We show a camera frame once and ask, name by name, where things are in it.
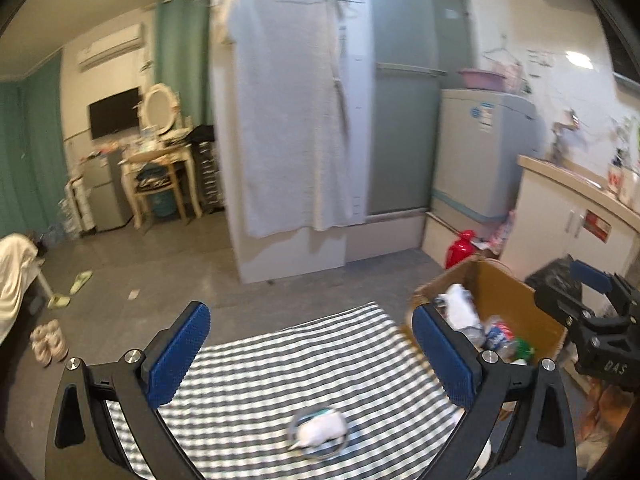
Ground red blue snack packet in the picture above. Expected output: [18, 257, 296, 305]
[484, 315, 518, 361]

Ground grey small refrigerator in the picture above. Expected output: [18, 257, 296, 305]
[80, 151, 132, 232]

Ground white kitchen cabinet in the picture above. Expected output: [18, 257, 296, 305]
[500, 155, 639, 284]

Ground green slippers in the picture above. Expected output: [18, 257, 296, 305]
[47, 270, 93, 309]

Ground white cup red letter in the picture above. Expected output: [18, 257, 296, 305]
[608, 165, 624, 196]

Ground white vanity table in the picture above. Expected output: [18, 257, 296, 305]
[119, 145, 203, 230]

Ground white air conditioner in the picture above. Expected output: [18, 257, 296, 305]
[77, 23, 145, 72]

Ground striped grey white cloth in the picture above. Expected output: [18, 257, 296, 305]
[104, 300, 467, 480]

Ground brown cardboard box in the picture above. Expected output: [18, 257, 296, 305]
[401, 253, 569, 369]

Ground white hanging towel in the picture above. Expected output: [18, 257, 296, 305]
[224, 0, 352, 238]

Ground white bedding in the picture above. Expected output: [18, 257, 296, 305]
[0, 233, 39, 342]

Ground teal curtain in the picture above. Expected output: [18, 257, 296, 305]
[0, 52, 67, 236]

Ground wooden chair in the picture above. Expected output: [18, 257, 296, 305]
[134, 157, 188, 222]

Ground white oval vanity mirror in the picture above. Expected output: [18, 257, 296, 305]
[139, 84, 180, 136]

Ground red thermos jug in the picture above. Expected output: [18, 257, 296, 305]
[445, 230, 477, 269]

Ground black wall television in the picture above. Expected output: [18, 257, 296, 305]
[88, 88, 140, 139]

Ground white item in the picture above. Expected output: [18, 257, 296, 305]
[288, 406, 349, 460]

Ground pink plastic basin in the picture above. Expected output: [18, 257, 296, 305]
[458, 68, 506, 92]

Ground black garbage bag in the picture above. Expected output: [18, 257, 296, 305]
[524, 255, 582, 301]

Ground grey washing machine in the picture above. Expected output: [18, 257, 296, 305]
[431, 89, 541, 237]

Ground frosted glass door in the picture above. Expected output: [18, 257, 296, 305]
[369, 0, 473, 214]

